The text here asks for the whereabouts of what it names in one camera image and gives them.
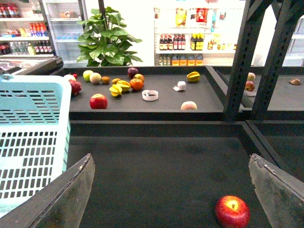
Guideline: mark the yellow star fruit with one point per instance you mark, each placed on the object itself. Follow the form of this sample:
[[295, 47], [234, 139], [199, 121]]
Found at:
[[193, 77], [115, 90], [124, 85]]

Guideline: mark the red apple right tray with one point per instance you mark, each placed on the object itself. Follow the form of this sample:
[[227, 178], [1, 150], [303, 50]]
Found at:
[[249, 86]]

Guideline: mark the red apple on tray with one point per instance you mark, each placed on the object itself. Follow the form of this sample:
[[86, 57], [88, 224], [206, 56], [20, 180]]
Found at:
[[98, 101]]

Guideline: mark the light blue plastic basket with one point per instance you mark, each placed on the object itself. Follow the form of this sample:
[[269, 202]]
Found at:
[[34, 135]]

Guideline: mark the pink dragon fruit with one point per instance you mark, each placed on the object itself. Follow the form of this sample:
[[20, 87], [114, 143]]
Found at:
[[75, 87]]

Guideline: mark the grocery shelf with bottles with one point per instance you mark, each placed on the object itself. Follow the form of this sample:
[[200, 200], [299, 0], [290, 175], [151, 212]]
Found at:
[[196, 34]]

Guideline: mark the black metal shelf post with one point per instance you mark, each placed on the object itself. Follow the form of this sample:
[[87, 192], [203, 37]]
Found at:
[[266, 30]]

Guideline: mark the pale green melon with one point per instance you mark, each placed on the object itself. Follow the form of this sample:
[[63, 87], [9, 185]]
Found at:
[[95, 78]]

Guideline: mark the orange persimmon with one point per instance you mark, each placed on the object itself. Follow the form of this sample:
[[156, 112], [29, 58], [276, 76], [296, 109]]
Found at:
[[136, 84]]

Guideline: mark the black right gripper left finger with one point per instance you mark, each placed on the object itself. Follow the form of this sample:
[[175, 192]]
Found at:
[[61, 204]]

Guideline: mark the pale peach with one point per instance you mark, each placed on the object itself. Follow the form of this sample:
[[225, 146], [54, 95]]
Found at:
[[189, 105]]

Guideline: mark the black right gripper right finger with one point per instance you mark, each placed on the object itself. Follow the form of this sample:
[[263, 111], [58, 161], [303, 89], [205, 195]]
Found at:
[[280, 194]]

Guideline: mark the left drinks shelf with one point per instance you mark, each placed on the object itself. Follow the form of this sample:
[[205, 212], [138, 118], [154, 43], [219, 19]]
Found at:
[[24, 29]]

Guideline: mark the yellow star fruit back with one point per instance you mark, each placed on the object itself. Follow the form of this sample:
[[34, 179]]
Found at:
[[124, 85]]

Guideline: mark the red yellow apple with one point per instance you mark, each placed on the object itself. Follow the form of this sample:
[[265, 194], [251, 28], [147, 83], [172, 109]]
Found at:
[[139, 76]]

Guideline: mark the brown fruit far right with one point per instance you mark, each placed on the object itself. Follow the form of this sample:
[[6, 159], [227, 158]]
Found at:
[[295, 81]]

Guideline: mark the pale apple right tray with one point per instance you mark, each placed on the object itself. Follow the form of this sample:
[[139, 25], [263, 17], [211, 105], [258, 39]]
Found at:
[[251, 76]]

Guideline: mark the dark purple plum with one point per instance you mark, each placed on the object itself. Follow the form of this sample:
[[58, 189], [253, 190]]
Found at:
[[132, 71]]

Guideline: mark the yellow star fruit far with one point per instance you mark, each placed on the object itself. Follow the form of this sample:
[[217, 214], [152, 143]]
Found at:
[[193, 77]]

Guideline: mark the white round fruit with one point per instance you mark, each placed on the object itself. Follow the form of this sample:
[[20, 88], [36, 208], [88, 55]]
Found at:
[[69, 77]]

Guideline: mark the green potted plant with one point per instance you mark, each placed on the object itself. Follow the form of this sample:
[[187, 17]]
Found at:
[[105, 42]]

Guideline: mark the green apple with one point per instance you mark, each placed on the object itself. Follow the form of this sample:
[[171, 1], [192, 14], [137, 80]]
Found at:
[[86, 75]]

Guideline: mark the yellow star fruit front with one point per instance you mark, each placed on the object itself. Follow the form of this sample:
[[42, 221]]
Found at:
[[115, 90]]

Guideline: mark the red apple near gripper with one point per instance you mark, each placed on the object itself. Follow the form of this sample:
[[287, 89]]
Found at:
[[232, 212]]

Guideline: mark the brown kiwi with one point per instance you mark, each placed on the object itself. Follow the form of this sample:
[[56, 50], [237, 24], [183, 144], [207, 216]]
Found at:
[[105, 80]]

